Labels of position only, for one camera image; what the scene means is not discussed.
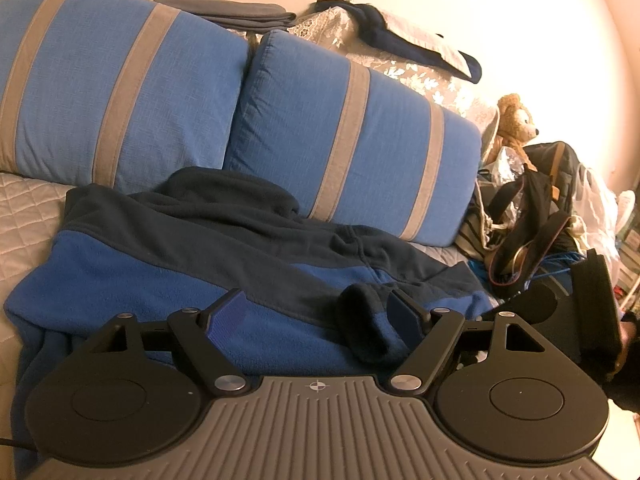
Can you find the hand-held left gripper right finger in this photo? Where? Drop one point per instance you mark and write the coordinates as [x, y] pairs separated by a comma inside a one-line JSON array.
[[404, 316]]

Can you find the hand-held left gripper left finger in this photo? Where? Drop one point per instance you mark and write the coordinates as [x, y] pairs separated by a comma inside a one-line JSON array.
[[227, 316]]

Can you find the blue fleece jacket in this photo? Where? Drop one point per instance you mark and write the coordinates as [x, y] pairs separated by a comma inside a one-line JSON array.
[[150, 270]]

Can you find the folded grey clothes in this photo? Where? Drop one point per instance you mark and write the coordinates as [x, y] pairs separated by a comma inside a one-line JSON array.
[[225, 10]]

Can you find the person's right hand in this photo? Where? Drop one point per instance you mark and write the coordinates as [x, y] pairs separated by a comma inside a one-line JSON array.
[[631, 341]]

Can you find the black bag red trim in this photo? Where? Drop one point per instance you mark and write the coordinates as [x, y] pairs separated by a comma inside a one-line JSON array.
[[550, 230]]

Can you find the white plastic bag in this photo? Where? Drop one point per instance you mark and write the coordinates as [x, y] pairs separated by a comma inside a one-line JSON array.
[[595, 200]]

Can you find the striped fabric bag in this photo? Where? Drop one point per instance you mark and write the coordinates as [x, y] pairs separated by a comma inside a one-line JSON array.
[[472, 235]]

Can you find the clear crinkled plastic bag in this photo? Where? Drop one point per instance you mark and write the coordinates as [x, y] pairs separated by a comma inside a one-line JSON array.
[[507, 165]]

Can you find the brown teddy bear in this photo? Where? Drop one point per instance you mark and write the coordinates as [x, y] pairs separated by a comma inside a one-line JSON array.
[[515, 120]]

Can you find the blue grey-striped cushion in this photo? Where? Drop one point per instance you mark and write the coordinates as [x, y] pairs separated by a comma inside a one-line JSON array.
[[300, 120], [65, 85]]

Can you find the grey quilted bedspread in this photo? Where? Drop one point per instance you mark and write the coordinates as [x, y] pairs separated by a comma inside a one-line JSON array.
[[25, 210]]

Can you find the beige floral lace cover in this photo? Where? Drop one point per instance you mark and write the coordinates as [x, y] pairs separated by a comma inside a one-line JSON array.
[[415, 80]]

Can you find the dark navy garment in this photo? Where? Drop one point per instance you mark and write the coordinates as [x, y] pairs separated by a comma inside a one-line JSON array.
[[370, 25]]

